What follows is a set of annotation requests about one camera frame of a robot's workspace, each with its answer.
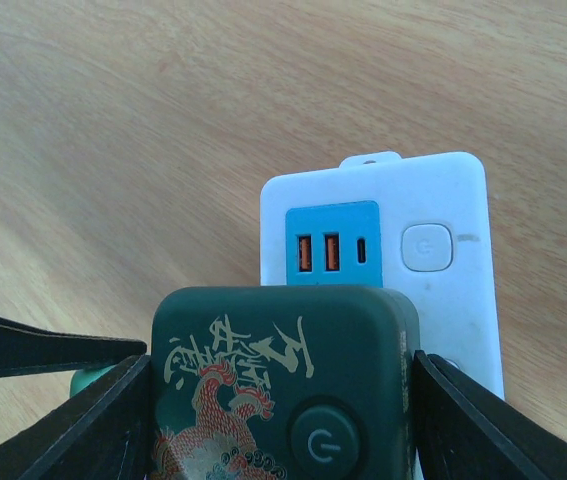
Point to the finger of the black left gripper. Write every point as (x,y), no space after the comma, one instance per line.
(27,350)

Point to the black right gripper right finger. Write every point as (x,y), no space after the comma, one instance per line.
(464,431)

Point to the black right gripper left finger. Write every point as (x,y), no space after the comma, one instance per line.
(100,433)

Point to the light green plug adapter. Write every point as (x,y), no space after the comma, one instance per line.
(81,379)

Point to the dark green cube adapter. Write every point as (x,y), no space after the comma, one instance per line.
(283,382)

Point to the white multi-socket power strip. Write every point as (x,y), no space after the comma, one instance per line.
(417,226)

